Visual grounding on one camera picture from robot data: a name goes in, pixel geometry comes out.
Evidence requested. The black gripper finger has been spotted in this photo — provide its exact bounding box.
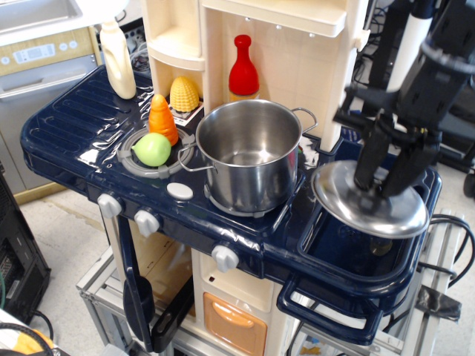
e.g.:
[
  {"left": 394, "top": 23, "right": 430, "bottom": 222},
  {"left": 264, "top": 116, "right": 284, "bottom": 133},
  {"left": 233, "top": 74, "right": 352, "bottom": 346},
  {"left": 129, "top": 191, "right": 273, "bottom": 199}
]
[
  {"left": 354, "top": 118, "right": 393, "bottom": 190},
  {"left": 381, "top": 143, "right": 438, "bottom": 197}
]

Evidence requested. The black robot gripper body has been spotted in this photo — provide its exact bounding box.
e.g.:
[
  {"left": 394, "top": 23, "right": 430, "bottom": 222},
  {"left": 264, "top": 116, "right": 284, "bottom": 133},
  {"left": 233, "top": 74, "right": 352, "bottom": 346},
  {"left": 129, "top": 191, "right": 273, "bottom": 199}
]
[{"left": 334, "top": 47, "right": 470, "bottom": 148}]

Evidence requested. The round steel pot lid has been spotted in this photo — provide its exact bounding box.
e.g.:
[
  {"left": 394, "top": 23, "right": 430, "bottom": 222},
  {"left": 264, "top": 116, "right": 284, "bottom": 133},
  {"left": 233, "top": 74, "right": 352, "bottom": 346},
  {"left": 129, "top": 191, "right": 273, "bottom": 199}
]
[{"left": 312, "top": 160, "right": 429, "bottom": 240}]

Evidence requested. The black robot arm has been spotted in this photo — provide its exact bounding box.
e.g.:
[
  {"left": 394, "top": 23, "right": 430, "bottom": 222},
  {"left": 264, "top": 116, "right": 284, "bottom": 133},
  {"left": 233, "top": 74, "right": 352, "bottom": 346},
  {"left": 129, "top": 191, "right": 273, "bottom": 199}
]
[{"left": 332, "top": 1, "right": 474, "bottom": 200}]

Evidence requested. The stainless steel pot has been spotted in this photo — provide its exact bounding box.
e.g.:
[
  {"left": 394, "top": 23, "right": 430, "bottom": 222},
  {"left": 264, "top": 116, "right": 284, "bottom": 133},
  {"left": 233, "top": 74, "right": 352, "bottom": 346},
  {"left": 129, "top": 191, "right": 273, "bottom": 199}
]
[{"left": 193, "top": 99, "right": 306, "bottom": 218}]

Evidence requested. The cream toy kitchen shelf tower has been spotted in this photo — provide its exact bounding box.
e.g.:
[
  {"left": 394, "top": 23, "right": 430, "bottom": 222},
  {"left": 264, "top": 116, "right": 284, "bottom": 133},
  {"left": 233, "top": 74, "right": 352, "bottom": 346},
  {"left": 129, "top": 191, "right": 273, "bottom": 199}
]
[{"left": 141, "top": 0, "right": 369, "bottom": 151}]

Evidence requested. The navy toy kitchen counter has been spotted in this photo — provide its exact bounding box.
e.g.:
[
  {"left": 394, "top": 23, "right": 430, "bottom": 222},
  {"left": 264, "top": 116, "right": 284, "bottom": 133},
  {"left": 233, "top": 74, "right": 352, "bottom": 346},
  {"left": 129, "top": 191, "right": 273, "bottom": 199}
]
[{"left": 21, "top": 67, "right": 442, "bottom": 346}]

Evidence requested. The red toy ketchup bottle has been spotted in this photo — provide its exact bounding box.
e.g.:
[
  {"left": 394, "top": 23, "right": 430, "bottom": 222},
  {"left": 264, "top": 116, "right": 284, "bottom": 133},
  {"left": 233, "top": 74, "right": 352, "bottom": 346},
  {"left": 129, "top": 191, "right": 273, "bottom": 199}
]
[{"left": 229, "top": 34, "right": 260, "bottom": 102}]

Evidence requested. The grey stove knob right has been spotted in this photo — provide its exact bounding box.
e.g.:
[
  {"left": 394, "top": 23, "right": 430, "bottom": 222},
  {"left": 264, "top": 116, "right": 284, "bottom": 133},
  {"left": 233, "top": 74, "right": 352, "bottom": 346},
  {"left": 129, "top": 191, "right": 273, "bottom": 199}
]
[{"left": 212, "top": 245, "right": 239, "bottom": 273}]

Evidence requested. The grey stove knob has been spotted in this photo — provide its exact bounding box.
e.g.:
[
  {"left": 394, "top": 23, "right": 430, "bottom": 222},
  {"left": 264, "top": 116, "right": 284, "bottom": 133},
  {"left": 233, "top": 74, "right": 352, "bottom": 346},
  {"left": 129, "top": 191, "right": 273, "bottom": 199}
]
[
  {"left": 97, "top": 194, "right": 122, "bottom": 219},
  {"left": 134, "top": 210, "right": 160, "bottom": 237},
  {"left": 212, "top": 245, "right": 239, "bottom": 273}
]

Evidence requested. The yellow toy corn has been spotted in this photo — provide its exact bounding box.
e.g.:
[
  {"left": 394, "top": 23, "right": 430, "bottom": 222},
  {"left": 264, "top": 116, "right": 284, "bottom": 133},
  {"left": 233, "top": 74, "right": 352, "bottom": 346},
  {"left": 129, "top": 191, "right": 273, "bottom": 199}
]
[{"left": 170, "top": 76, "right": 200, "bottom": 112}]

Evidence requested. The grey oval button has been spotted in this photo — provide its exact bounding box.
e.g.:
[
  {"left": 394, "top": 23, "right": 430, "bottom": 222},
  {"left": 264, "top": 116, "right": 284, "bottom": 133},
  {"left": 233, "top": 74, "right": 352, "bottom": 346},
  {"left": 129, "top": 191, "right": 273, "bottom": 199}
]
[{"left": 166, "top": 182, "right": 194, "bottom": 201}]

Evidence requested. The orange toy carrot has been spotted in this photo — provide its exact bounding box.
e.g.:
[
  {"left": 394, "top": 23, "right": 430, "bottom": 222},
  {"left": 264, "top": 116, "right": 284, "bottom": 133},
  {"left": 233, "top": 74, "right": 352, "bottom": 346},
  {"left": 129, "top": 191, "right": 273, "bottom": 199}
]
[{"left": 148, "top": 94, "right": 179, "bottom": 146}]

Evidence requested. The green toy pear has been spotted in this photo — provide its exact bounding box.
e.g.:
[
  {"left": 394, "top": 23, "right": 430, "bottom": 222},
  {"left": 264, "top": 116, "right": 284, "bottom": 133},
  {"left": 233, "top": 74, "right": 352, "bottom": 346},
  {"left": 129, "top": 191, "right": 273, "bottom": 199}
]
[{"left": 131, "top": 133, "right": 171, "bottom": 167}]

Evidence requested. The orange toy drawer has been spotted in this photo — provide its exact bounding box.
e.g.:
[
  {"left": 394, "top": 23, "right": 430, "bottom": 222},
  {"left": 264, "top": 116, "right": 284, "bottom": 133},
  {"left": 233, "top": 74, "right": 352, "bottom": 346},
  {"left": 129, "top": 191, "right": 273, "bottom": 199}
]
[{"left": 203, "top": 293, "right": 267, "bottom": 355}]

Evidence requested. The grey stove knob middle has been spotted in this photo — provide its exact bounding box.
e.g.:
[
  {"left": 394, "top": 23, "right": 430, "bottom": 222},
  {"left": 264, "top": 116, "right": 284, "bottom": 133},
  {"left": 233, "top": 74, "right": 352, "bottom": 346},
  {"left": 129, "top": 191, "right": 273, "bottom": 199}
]
[{"left": 134, "top": 210, "right": 160, "bottom": 237}]

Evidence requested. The cream toy milk bottle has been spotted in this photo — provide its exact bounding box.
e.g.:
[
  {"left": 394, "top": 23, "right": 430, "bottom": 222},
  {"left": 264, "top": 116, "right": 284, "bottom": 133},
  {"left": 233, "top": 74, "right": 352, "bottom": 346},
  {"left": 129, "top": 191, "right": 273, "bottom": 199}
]
[{"left": 99, "top": 19, "right": 136, "bottom": 99}]

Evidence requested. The grey stove knob left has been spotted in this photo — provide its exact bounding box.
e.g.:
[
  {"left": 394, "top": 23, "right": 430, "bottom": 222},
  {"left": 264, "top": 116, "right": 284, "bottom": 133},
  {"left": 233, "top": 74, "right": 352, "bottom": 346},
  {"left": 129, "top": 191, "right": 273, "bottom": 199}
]
[{"left": 97, "top": 194, "right": 122, "bottom": 219}]

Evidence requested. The navy toy oven door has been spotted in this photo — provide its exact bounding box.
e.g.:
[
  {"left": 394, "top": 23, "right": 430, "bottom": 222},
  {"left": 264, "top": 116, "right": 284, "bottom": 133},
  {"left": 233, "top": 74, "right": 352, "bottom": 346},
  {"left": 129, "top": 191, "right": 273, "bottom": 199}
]
[{"left": 117, "top": 216, "right": 194, "bottom": 354}]

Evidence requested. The steel appliance with panel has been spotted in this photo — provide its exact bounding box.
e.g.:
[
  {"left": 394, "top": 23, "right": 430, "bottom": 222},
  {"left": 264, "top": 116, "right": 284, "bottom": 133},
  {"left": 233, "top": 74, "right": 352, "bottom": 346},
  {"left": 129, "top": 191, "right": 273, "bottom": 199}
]
[{"left": 0, "top": 22, "right": 105, "bottom": 196}]

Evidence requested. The black computer case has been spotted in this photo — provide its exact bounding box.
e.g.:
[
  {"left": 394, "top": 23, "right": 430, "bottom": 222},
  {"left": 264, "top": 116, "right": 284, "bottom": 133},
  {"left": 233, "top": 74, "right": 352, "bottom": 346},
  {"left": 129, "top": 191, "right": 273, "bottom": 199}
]
[{"left": 1, "top": 177, "right": 51, "bottom": 324}]

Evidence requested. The yellow object bottom left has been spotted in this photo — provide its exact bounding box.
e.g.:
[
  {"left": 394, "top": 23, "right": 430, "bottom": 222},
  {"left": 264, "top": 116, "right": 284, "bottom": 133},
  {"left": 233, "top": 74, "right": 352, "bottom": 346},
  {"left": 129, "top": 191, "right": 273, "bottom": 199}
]
[{"left": 13, "top": 329, "right": 54, "bottom": 355}]

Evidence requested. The black cable loop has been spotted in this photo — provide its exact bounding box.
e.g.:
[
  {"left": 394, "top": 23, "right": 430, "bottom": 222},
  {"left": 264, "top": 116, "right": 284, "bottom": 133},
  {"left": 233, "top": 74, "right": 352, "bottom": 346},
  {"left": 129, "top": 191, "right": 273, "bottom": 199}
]
[{"left": 417, "top": 214, "right": 475, "bottom": 289}]

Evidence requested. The aluminium frame cart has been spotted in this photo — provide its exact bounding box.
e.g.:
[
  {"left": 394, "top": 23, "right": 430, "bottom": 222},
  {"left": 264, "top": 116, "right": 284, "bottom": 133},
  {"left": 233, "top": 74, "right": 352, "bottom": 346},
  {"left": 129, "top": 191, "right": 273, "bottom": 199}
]
[{"left": 76, "top": 211, "right": 475, "bottom": 356}]

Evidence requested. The grey toy burner ring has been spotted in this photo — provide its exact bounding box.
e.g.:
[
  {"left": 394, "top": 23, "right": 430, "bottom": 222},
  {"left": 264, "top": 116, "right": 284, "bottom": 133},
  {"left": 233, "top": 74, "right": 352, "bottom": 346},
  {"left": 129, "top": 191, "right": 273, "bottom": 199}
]
[{"left": 117, "top": 128, "right": 197, "bottom": 180}]

